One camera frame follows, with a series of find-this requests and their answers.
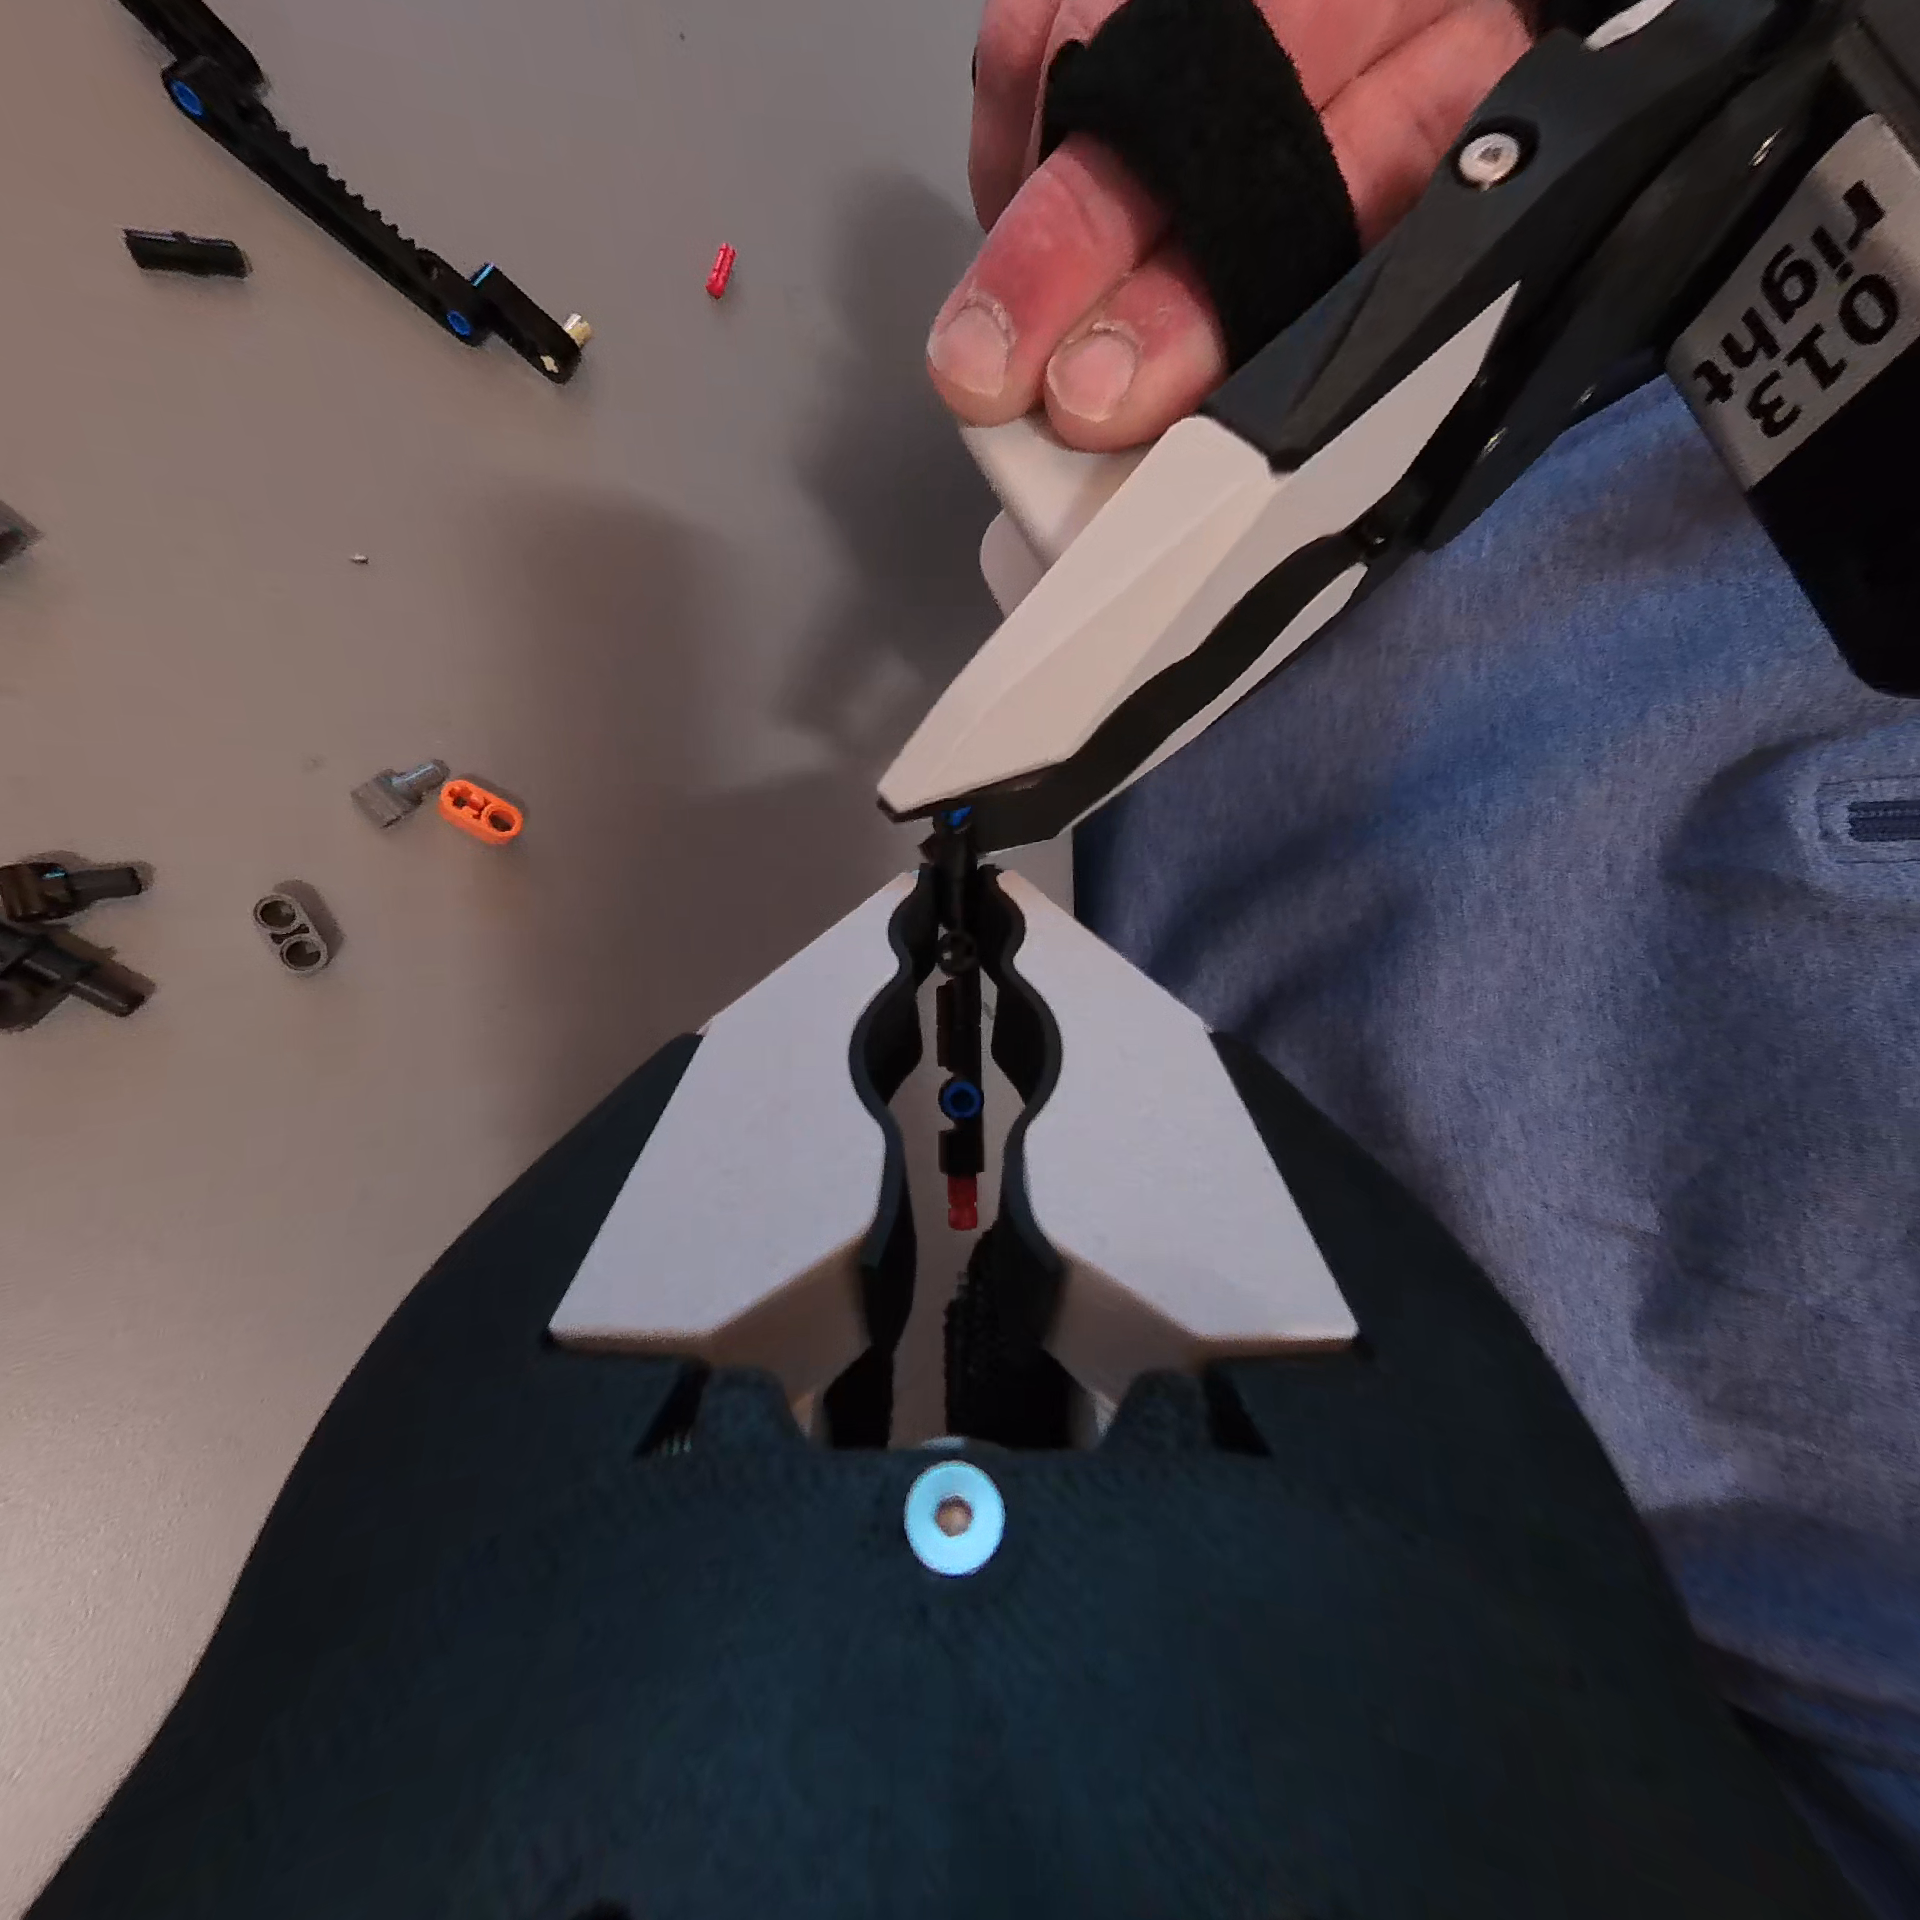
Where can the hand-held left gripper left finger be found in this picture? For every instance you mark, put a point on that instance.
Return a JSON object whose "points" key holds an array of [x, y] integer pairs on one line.
{"points": [[721, 1184]]}

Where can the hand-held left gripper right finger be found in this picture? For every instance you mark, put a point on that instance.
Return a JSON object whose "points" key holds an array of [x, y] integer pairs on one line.
{"points": [[1184, 1184]]}

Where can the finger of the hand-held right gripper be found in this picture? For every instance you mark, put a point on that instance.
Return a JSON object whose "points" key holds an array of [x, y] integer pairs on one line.
{"points": [[1305, 622], [1142, 600]]}

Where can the black lego beam assembly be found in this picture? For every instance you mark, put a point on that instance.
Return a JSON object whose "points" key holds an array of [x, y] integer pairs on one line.
{"points": [[961, 1028]]}

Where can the black lego gear rack assembly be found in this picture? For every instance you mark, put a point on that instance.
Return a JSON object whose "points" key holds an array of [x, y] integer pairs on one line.
{"points": [[345, 211]]}

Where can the orange lego connector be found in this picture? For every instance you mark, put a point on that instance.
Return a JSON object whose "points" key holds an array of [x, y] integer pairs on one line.
{"points": [[483, 813]]}

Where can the dark grey two-hole lego beam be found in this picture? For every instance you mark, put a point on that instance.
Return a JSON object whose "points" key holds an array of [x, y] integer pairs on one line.
{"points": [[296, 932]]}

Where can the grey lego axle connector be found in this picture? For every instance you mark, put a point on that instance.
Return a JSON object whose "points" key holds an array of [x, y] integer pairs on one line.
{"points": [[395, 796]]}

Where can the red lego pin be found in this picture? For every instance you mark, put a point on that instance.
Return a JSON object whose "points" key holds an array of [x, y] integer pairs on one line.
{"points": [[721, 271]]}

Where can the black lego pin connector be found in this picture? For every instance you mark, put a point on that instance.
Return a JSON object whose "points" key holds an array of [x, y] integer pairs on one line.
{"points": [[68, 975], [68, 888]]}

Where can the black lego axle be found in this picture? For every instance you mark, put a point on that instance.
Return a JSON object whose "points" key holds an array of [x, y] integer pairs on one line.
{"points": [[188, 253]]}

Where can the person's right hand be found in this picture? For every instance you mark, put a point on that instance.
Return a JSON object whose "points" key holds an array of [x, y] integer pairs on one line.
{"points": [[1049, 255]]}

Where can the person's blue clothing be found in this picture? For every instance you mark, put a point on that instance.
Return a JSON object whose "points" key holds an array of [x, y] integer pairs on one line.
{"points": [[1501, 1049]]}

